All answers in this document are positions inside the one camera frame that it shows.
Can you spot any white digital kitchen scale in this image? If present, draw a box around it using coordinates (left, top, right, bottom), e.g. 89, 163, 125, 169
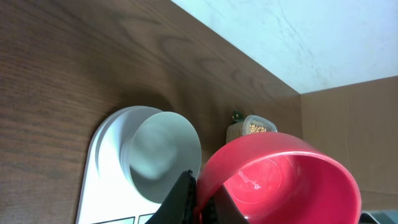
75, 106, 161, 223

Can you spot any clear plastic container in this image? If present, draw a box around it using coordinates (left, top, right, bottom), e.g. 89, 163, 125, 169
225, 115, 277, 143

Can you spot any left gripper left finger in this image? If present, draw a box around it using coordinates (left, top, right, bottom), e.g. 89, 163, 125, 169
146, 170, 197, 224

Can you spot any light grey round bowl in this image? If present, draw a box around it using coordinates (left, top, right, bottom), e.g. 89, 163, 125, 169
120, 111, 201, 203

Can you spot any red plastic measuring scoop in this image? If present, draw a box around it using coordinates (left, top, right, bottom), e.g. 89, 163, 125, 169
195, 132, 361, 224

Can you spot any pile of soybeans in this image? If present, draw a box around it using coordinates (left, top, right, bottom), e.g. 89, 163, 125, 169
226, 121, 268, 142

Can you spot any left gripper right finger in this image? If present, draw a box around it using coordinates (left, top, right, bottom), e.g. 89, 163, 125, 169
201, 185, 249, 224

